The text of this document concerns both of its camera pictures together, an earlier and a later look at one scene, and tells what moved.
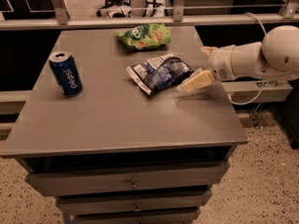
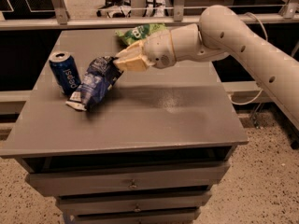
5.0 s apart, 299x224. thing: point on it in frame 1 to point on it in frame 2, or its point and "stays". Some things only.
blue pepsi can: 65,74 stays
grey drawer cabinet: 121,135 stays
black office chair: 114,7 stays
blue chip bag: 159,72 to 95,82
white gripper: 220,63 to 158,49
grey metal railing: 289,14 stays
